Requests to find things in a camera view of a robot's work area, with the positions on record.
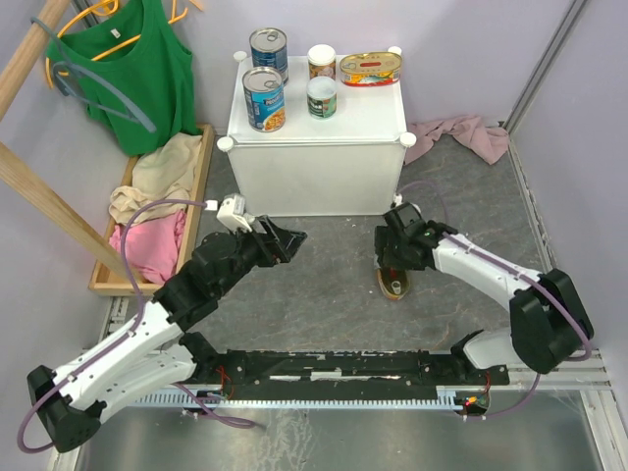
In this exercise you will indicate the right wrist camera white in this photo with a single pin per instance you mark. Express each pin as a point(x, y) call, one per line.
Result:
point(398, 200)

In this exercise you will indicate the green tank top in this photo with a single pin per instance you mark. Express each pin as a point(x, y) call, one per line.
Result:
point(154, 73)

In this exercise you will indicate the beige cloth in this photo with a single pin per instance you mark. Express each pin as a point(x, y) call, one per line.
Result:
point(166, 173)

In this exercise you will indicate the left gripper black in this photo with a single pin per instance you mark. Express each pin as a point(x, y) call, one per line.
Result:
point(271, 248)

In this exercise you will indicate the mauve cloth on floor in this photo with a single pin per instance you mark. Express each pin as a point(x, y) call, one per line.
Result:
point(490, 144)

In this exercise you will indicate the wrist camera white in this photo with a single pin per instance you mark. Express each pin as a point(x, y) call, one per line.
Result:
point(231, 213)
point(398, 200)

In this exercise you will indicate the blue can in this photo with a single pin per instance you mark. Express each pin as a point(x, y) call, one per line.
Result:
point(269, 48)
point(264, 97)

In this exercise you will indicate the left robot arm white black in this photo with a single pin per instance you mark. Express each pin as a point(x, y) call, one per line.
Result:
point(72, 401)

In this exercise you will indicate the white cube cabinet counter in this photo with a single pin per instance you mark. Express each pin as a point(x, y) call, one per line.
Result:
point(347, 165)

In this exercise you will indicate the aluminium frame post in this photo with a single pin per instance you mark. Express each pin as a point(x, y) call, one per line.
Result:
point(574, 12)

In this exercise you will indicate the oval gold tin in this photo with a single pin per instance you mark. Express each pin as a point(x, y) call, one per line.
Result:
point(370, 69)
point(394, 284)

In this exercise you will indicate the green can white lid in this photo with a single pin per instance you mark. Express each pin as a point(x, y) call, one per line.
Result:
point(321, 97)

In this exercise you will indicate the wooden rack pole lower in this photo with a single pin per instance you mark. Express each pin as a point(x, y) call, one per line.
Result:
point(23, 180)

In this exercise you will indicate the wooden rack pole upper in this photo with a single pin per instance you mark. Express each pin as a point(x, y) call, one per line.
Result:
point(23, 60)

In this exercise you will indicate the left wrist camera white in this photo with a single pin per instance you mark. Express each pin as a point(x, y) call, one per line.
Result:
point(231, 213)

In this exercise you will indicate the white cable duct comb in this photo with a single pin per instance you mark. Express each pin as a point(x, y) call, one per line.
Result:
point(173, 397)

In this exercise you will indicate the pink cloth in tray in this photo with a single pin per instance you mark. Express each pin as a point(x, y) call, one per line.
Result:
point(153, 247)

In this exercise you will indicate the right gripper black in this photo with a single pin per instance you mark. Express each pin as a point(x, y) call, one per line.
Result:
point(384, 239)

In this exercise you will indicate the orange can white lid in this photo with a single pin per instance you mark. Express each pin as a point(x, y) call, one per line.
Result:
point(322, 61)

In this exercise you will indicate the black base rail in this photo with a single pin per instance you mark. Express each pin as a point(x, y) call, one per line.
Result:
point(341, 375)

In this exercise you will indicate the orange clothes hanger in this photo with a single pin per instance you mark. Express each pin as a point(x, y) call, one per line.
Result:
point(121, 30)

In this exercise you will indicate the wooden rack pole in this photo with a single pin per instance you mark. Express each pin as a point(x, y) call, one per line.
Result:
point(23, 60)
point(23, 180)

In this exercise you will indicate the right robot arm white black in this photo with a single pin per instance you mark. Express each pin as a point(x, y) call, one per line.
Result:
point(548, 323)

